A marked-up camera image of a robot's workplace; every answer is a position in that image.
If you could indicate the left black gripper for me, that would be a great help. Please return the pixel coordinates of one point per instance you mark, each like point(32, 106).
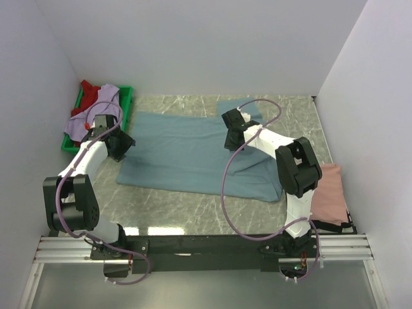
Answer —
point(127, 142)

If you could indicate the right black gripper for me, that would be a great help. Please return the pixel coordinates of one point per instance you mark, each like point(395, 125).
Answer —
point(230, 147)

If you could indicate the blue t-shirt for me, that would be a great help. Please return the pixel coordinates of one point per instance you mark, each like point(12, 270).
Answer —
point(183, 153)

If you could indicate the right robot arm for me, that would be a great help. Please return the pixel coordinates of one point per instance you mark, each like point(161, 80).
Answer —
point(298, 170)

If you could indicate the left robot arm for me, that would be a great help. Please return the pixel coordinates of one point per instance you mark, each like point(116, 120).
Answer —
point(70, 202)

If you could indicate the lavender t-shirt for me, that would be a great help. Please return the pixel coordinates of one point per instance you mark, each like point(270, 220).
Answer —
point(106, 104)

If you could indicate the green plastic bin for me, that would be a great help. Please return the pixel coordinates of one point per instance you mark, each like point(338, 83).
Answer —
point(125, 103)

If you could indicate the red t-shirt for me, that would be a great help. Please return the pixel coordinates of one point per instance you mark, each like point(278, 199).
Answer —
point(88, 98)

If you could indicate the folded pink t-shirt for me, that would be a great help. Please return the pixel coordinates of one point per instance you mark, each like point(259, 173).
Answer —
point(328, 202)

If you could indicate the black base beam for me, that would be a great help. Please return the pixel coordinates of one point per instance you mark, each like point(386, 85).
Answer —
point(200, 253)

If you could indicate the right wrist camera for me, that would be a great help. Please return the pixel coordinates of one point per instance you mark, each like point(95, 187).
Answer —
point(234, 118)

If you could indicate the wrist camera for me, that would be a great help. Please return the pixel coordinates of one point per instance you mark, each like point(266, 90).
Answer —
point(234, 118)
point(102, 123)

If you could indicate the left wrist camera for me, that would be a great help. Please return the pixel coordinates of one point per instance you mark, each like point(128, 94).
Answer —
point(102, 123)

